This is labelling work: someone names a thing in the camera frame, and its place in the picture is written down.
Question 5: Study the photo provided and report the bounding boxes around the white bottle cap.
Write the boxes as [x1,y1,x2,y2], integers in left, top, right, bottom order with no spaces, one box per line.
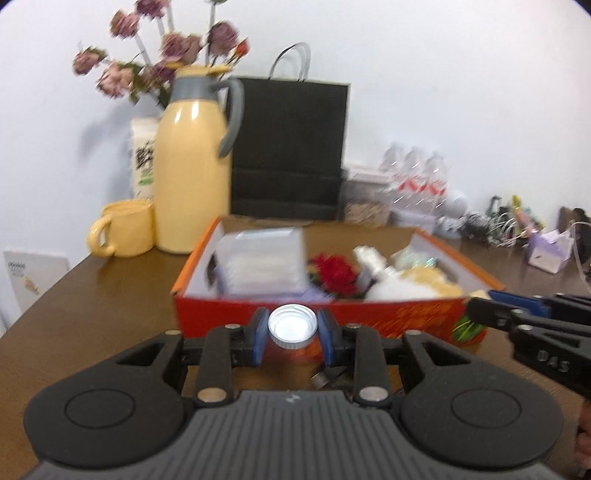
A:
[268,305,319,350]

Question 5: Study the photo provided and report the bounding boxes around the red artificial flower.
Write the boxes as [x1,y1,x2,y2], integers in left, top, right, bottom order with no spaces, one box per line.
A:
[308,253,360,298]

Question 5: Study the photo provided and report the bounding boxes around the white robot-shaped speaker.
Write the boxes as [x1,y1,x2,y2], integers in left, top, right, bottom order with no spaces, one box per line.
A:
[436,191,468,232]

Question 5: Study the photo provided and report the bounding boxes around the yellow mug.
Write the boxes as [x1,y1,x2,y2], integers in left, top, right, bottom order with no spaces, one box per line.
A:
[87,199,155,258]

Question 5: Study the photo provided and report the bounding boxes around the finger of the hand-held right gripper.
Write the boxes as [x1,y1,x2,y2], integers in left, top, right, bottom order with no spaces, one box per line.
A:
[466,298,533,331]
[488,290,560,309]

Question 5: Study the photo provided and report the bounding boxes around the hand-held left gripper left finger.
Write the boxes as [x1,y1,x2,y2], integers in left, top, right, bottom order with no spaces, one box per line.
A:
[115,307,271,408]

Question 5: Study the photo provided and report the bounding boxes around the white towel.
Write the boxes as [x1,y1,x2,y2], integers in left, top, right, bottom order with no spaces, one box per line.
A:
[353,246,432,301]

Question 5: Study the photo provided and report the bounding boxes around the clear jar of seeds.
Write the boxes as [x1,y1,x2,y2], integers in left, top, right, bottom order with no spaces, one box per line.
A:
[342,180,393,227]

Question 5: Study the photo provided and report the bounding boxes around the yellow thermos jug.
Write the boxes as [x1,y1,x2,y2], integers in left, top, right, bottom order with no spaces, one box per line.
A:
[154,65,245,254]

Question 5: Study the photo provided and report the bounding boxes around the flat white box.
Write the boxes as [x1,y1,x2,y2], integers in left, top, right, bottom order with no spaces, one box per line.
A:
[346,165,393,182]

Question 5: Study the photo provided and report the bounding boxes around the black paper bag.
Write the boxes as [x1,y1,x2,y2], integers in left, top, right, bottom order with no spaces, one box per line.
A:
[230,42,350,221]

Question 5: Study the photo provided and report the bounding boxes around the white cable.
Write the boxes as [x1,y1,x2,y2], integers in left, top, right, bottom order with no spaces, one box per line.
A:
[568,220,591,291]

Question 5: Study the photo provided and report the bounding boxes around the colourful snack packets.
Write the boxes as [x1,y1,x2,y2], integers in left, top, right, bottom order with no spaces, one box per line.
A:
[510,195,546,232]

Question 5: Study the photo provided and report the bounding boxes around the red cardboard box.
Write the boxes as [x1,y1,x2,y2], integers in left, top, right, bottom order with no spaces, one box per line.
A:
[171,216,506,365]

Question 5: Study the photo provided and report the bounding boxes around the dried pink rose bouquet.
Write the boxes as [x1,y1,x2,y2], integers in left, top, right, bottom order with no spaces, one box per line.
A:
[72,0,250,109]

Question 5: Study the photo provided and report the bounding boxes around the tangle of cables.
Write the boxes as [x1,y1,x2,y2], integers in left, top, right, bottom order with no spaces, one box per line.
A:
[462,196,522,247]

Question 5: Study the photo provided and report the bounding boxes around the white milk carton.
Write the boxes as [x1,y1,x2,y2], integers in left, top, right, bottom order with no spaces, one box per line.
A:
[130,117,160,201]

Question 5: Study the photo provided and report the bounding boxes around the clear plastic container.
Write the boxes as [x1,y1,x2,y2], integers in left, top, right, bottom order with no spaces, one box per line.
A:
[216,228,309,295]

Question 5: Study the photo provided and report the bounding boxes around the white booklet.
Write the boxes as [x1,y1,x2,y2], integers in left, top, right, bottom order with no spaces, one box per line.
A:
[2,249,71,319]

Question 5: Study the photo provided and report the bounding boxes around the tan and white plush toy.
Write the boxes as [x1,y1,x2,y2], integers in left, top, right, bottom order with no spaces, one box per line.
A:
[402,268,467,298]

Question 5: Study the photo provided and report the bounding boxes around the brown bag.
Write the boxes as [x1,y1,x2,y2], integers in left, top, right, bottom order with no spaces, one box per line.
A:
[558,207,591,268]

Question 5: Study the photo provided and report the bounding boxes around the purple tissue box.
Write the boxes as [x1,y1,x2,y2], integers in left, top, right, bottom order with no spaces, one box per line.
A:
[527,229,573,273]

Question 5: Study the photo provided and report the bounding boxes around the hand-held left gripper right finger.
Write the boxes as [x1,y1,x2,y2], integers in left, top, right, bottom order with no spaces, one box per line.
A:
[316,308,467,408]

